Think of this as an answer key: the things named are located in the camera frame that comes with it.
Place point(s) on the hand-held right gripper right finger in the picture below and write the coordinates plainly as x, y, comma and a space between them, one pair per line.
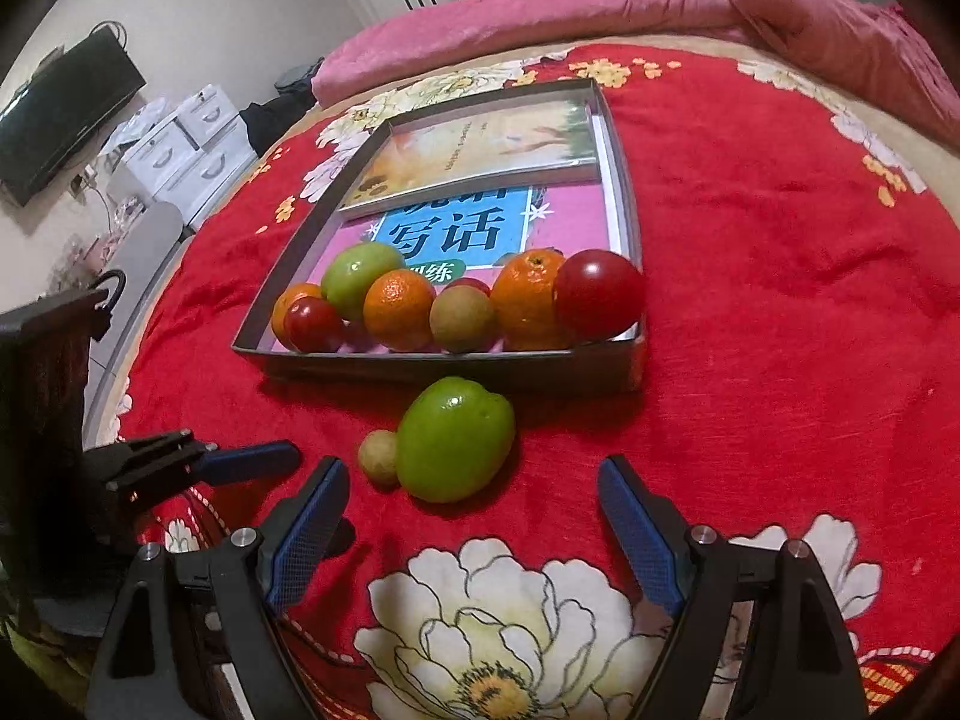
637, 532

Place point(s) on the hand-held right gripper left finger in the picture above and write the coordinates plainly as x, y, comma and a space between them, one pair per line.
307, 532

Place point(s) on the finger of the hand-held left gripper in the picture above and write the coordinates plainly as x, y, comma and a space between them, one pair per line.
247, 463

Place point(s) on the small green jujube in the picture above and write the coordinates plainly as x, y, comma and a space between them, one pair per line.
463, 319
377, 456

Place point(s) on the red cherry tomato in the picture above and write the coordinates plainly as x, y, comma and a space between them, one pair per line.
313, 324
600, 304
466, 285

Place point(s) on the smooth green fruit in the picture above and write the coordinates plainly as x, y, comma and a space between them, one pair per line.
456, 439

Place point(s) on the orange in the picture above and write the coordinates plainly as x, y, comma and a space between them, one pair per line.
400, 310
296, 294
525, 300

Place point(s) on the grey cardboard box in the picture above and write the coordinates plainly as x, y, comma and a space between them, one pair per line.
450, 375

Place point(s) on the green apple with dimple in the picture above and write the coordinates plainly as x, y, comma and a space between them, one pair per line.
360, 277

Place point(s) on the grey sofa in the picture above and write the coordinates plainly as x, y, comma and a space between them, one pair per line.
142, 247

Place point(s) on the red floral blanket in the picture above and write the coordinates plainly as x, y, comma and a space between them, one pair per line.
750, 315

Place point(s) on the black television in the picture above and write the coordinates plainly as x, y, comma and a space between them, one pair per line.
60, 120

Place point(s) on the white drawer cabinet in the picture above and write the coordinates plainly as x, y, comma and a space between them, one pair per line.
187, 150

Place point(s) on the pink book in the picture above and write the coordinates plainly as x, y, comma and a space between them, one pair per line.
577, 217

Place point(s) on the black bag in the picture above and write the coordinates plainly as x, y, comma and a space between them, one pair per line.
274, 120

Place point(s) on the dark clothes bundle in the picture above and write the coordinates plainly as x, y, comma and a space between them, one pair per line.
296, 79

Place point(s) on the yellow book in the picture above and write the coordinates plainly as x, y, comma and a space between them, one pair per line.
480, 150

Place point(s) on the pink duvet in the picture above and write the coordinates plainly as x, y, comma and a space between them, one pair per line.
600, 7

